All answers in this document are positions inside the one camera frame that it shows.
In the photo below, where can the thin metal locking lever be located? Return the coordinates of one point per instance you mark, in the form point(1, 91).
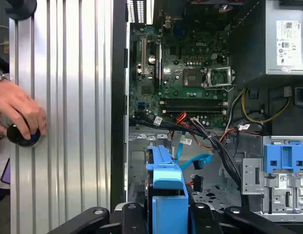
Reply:
point(214, 89)

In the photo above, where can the person's hand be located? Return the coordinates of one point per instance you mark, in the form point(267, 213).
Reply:
point(17, 102)

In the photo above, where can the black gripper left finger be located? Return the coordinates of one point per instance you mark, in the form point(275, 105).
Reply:
point(131, 219)

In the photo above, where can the white expansion slot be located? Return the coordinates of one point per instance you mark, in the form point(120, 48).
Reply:
point(142, 56)

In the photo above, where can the black PC case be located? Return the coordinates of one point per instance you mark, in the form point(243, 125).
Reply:
point(118, 97)

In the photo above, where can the black RAM slot bank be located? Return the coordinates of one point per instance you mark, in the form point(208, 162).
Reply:
point(192, 104)

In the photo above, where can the metal drive cage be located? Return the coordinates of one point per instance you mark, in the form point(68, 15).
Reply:
point(278, 195)

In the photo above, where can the grey power supply unit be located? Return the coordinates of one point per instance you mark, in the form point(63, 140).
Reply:
point(272, 36)

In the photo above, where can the blue drive cage latch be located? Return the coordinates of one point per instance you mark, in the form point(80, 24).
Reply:
point(288, 156)

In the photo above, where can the metal socket cover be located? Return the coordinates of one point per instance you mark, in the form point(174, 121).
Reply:
point(207, 78)

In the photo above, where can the green motherboard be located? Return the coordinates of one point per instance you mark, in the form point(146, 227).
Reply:
point(190, 48)

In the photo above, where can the CPU socket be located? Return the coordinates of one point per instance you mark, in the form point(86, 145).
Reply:
point(193, 77)

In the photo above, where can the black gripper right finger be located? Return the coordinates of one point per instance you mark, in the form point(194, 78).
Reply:
point(202, 219)

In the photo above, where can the hard disk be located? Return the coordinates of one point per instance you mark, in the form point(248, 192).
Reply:
point(168, 175)

